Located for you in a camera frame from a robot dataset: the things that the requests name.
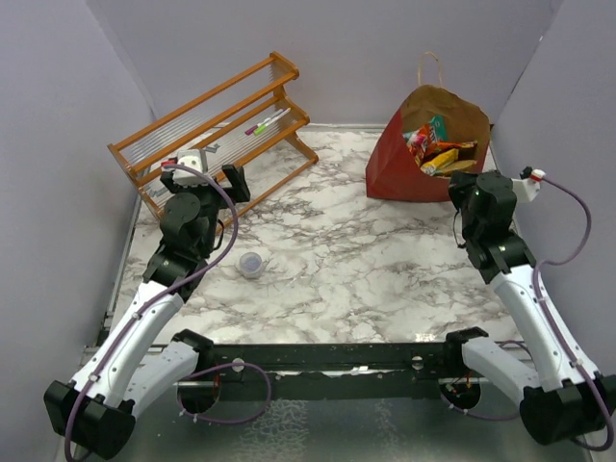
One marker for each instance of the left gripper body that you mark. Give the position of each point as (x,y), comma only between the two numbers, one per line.
(208,194)

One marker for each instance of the red brown paper bag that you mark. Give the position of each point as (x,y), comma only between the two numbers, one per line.
(391,172)

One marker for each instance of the teal Fox's candy bag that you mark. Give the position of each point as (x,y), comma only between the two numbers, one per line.
(437,130)

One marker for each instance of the orange fruit candy bag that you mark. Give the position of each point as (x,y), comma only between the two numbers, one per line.
(419,144)

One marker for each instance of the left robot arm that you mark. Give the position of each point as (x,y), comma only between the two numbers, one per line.
(97,408)

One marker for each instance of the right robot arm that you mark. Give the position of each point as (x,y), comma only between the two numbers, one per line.
(563,395)

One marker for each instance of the beige snack packet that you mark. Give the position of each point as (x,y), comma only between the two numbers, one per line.
(464,165)

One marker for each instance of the yellow snack bar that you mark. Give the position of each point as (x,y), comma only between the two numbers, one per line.
(440,161)

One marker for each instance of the orange wooden rack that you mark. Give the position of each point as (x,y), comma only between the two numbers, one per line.
(216,121)

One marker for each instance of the small clear plastic cup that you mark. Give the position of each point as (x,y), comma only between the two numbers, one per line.
(251,265)

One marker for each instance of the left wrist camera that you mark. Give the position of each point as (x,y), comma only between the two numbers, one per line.
(191,166)

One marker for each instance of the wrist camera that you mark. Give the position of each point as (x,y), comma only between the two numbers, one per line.
(191,166)
(527,187)

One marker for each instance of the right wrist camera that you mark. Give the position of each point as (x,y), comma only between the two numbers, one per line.
(527,187)

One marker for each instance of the black mounting rail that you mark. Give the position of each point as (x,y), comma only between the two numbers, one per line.
(321,371)

